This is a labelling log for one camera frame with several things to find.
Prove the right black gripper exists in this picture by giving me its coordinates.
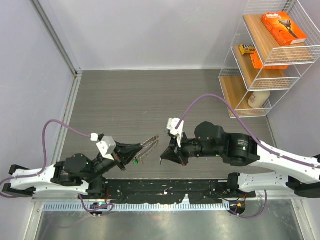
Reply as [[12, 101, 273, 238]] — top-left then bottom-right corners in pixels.
[[161, 130, 223, 166]]

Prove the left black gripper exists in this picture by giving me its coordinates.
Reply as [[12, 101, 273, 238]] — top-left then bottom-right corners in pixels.
[[85, 140, 144, 184]]

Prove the key with green tag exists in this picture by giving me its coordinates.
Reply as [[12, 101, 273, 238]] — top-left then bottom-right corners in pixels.
[[133, 159, 139, 166]]

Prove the metal disc with keyrings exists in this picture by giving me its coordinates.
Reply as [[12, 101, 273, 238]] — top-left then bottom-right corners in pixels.
[[134, 135, 159, 164]]

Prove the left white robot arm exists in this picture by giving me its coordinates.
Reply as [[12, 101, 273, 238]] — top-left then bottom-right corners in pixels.
[[1, 136, 143, 199]]

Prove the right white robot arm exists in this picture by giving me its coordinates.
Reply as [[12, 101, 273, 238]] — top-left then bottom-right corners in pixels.
[[160, 118, 320, 199]]

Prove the cream bottle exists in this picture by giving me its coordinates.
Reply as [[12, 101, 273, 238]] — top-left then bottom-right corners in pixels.
[[248, 91, 271, 109]]

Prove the orange snack pack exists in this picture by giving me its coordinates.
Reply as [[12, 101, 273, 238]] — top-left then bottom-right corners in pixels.
[[250, 51, 289, 70]]

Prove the orange razor box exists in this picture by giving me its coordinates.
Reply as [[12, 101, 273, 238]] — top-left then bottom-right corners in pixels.
[[261, 11, 308, 46]]

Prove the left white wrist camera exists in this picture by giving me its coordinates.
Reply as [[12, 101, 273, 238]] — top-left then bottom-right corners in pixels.
[[90, 133, 117, 160]]

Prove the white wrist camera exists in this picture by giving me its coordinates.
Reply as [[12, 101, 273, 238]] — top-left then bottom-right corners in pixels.
[[166, 118, 184, 148], [90, 133, 117, 160]]

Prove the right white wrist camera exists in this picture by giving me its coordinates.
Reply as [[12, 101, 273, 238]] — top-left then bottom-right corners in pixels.
[[166, 118, 184, 148]]

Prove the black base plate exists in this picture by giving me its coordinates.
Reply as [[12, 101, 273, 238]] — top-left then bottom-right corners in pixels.
[[83, 179, 256, 205]]

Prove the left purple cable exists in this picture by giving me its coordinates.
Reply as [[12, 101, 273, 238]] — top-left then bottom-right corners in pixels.
[[0, 119, 115, 217]]

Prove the purple cable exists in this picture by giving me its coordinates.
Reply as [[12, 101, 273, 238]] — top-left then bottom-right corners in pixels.
[[0, 119, 115, 217], [176, 93, 320, 219]]

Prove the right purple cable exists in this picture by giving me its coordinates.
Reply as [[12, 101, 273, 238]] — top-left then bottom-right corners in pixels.
[[176, 93, 320, 219]]

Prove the white slotted cable duct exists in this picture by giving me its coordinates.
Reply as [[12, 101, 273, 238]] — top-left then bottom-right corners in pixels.
[[42, 201, 230, 212]]

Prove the white wire shelf rack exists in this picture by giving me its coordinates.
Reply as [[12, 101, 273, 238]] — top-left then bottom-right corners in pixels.
[[219, 0, 320, 118]]

